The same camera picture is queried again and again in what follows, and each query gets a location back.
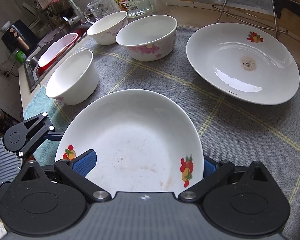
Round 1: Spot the white floral bowl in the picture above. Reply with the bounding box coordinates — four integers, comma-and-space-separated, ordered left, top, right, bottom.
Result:
46, 49, 100, 105

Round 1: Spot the white fruit plate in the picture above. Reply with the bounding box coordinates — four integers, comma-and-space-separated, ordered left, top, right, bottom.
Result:
56, 89, 204, 195

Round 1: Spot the stained white plate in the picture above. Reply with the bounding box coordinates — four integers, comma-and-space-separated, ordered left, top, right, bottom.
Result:
186, 23, 300, 105

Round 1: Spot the steel kitchen sink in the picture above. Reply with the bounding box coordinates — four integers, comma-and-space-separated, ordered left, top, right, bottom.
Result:
23, 22, 91, 91

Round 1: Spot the grey teal checked towel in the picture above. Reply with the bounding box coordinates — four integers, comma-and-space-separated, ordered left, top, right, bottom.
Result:
22, 24, 300, 240

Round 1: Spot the red white sink basket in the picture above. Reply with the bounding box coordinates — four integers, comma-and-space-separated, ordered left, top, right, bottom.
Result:
37, 28, 86, 76

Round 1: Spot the black appliance with knobs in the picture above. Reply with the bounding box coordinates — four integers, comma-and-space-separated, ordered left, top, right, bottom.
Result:
1, 20, 39, 56

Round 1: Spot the back left white bowl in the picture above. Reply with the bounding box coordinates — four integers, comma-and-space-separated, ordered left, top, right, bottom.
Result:
87, 11, 128, 46

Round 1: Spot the steel sink faucet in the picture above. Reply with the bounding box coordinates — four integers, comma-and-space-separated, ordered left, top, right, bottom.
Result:
48, 0, 84, 27

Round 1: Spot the clear glass mug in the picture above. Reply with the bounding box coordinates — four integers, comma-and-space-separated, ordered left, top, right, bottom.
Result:
84, 0, 115, 24

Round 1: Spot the steel wire rack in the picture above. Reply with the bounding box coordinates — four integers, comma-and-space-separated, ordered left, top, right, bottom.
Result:
212, 1, 289, 38

